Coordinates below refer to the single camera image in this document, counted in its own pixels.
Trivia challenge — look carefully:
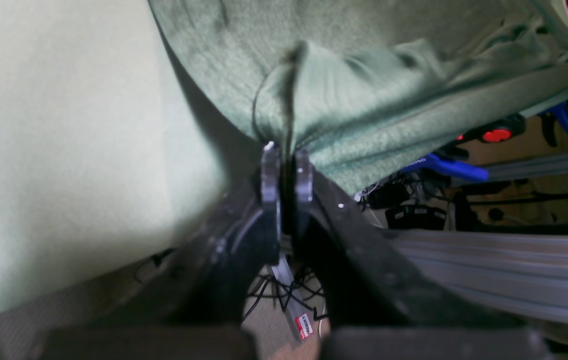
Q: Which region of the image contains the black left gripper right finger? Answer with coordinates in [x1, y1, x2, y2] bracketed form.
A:
[284, 150, 524, 328]

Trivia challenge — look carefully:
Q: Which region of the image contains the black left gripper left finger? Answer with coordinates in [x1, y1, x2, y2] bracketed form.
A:
[99, 142, 282, 326]

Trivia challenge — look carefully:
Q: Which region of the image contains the green grey T-shirt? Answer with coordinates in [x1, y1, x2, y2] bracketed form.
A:
[149, 0, 568, 194]

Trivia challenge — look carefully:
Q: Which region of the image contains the blue orange corner clamp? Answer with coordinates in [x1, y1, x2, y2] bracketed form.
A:
[401, 95, 568, 182]

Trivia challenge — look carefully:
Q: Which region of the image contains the light green table cloth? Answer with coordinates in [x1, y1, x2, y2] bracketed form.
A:
[0, 0, 260, 313]

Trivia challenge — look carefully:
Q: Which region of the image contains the aluminium frame post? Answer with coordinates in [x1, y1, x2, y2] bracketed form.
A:
[389, 150, 568, 328]

